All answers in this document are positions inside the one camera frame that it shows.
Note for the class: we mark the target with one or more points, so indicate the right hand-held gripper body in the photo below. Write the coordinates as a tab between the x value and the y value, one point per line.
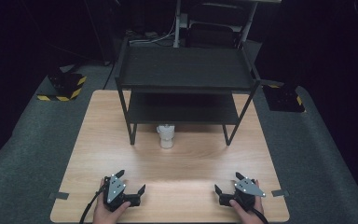
245	190

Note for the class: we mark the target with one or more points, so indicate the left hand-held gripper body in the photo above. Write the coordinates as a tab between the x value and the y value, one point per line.
116	188

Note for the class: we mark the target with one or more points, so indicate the grey tape strip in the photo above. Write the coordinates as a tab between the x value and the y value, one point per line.
280	193
59	195

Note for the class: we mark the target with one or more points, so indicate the black two-tier shelf rack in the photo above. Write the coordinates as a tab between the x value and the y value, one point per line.
185	70

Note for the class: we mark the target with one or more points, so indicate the person's left hand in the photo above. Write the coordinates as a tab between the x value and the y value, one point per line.
105	213

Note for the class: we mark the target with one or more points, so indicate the white metal stand leg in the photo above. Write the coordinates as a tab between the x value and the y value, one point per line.
248	23
177	25

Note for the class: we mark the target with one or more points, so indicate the black chair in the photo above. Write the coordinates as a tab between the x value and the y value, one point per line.
213	34

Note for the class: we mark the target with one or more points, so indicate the black base with yellow stripes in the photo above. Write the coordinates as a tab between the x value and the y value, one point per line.
65	85
284	99

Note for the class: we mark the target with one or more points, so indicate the person's right hand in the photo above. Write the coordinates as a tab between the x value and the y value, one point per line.
248	216

